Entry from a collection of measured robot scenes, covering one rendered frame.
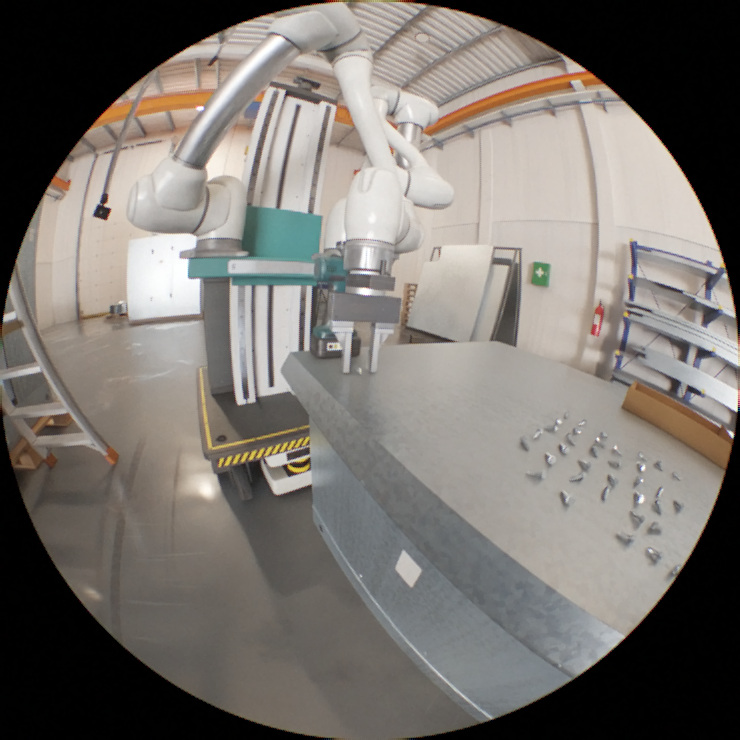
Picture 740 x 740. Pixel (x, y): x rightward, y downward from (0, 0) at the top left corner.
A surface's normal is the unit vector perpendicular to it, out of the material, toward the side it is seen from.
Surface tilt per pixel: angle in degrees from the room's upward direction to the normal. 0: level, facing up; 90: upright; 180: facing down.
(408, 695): 0
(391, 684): 0
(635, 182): 90
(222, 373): 90
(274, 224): 90
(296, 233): 90
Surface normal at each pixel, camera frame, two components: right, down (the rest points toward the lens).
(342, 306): 0.29, 0.34
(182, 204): 0.66, 0.75
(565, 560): 0.09, -0.94
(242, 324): 0.61, 0.31
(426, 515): -0.74, -0.27
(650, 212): -0.87, 0.08
